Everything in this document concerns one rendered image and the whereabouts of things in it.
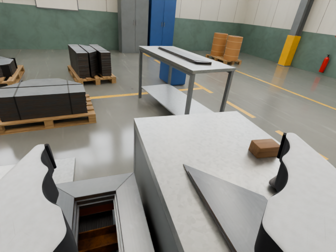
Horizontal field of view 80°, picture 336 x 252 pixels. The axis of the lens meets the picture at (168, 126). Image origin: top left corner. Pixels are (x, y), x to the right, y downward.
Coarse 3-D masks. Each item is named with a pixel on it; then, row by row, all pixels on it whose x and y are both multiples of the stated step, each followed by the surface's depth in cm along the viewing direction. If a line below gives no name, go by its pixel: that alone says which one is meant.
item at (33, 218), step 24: (48, 144) 12; (24, 168) 9; (48, 168) 10; (0, 192) 8; (24, 192) 8; (48, 192) 9; (0, 216) 7; (24, 216) 7; (48, 216) 7; (0, 240) 6; (24, 240) 6; (48, 240) 6; (72, 240) 7
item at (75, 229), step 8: (104, 192) 81; (112, 192) 82; (80, 200) 79; (88, 200) 79; (96, 200) 81; (104, 200) 82; (112, 200) 83; (80, 208) 79; (72, 216) 71; (72, 224) 69; (72, 232) 67; (120, 232) 69; (120, 240) 67; (120, 248) 66
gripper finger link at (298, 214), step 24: (288, 144) 10; (288, 168) 8; (312, 168) 8; (288, 192) 7; (312, 192) 7; (264, 216) 6; (288, 216) 6; (312, 216) 6; (264, 240) 6; (288, 240) 6; (312, 240) 6
